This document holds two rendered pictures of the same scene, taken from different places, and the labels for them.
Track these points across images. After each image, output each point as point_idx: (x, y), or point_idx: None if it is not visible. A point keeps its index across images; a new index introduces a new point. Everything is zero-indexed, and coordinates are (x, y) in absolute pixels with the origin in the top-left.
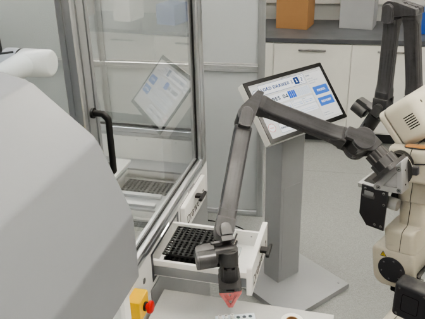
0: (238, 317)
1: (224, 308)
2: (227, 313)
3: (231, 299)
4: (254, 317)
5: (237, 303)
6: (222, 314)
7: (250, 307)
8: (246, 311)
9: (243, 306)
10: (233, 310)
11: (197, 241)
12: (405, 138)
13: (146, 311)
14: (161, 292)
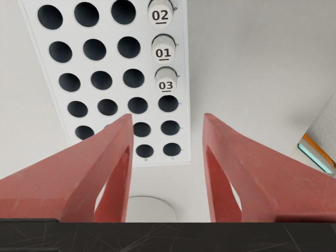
0: (177, 100)
1: (304, 17)
2: (262, 31)
3: (203, 135)
4: (162, 163)
5: (319, 80)
6: (258, 5)
7: (278, 124)
8: (259, 110)
9: (293, 103)
10: (277, 61)
11: None
12: None
13: None
14: None
